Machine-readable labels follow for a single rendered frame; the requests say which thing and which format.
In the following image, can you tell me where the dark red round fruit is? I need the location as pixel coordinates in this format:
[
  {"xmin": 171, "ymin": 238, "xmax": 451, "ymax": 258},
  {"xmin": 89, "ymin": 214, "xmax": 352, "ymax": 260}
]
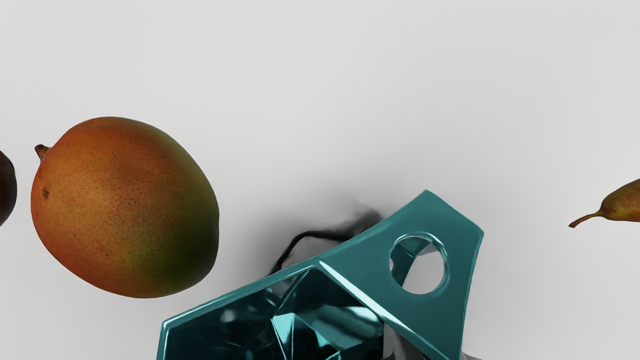
[{"xmin": 0, "ymin": 150, "xmax": 18, "ymax": 227}]

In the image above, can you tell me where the orange green mango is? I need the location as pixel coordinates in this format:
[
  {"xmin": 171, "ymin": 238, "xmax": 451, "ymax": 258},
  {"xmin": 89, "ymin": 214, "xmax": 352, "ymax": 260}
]
[{"xmin": 30, "ymin": 116, "xmax": 220, "ymax": 299}]

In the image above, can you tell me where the yellow brown pear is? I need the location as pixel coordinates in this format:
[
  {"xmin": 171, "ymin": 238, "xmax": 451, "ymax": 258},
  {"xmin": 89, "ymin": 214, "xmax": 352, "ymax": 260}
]
[{"xmin": 568, "ymin": 178, "xmax": 640, "ymax": 229}]

